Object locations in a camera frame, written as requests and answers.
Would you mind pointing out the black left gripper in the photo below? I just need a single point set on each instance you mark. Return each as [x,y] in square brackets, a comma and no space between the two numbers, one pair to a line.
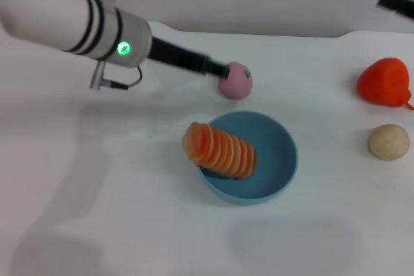
[178,56]

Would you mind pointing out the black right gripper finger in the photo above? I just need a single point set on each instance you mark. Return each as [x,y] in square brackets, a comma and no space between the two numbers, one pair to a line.
[396,3]

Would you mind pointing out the orange striped toy bread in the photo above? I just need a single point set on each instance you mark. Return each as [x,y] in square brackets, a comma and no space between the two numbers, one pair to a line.
[220,151]

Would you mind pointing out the blue bowl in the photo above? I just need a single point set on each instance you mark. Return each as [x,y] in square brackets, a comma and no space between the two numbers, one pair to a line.
[258,166]

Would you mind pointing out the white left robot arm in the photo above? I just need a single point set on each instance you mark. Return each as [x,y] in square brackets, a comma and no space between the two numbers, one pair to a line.
[74,20]

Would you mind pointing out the pink toy fruit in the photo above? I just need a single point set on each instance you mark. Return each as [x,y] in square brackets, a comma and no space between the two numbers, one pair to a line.
[237,83]

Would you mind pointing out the red toy strawberry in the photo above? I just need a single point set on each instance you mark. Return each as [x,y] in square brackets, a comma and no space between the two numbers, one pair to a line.
[383,82]

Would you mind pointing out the beige toy potato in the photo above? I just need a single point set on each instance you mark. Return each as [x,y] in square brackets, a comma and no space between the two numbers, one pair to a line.
[388,142]

